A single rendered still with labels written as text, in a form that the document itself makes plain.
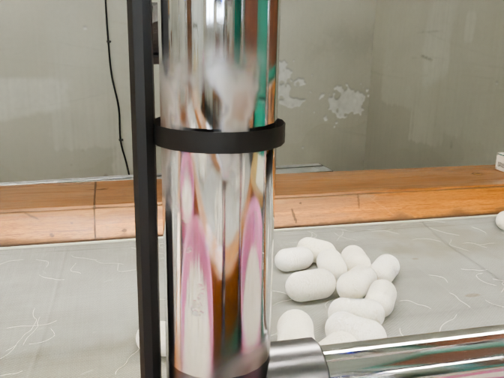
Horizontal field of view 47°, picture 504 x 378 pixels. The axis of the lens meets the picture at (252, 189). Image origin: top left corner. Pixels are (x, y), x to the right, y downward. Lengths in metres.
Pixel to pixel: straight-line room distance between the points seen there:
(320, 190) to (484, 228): 0.16
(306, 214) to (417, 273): 0.13
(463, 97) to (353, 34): 0.70
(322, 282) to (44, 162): 2.10
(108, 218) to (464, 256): 0.31
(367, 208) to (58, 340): 0.33
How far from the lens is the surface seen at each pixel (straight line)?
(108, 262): 0.47
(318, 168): 1.08
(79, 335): 0.37
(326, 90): 2.66
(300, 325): 0.33
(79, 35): 2.38
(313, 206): 0.56
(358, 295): 0.40
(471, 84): 2.19
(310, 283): 0.39
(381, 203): 0.58
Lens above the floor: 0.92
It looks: 16 degrees down
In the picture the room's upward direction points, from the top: 1 degrees clockwise
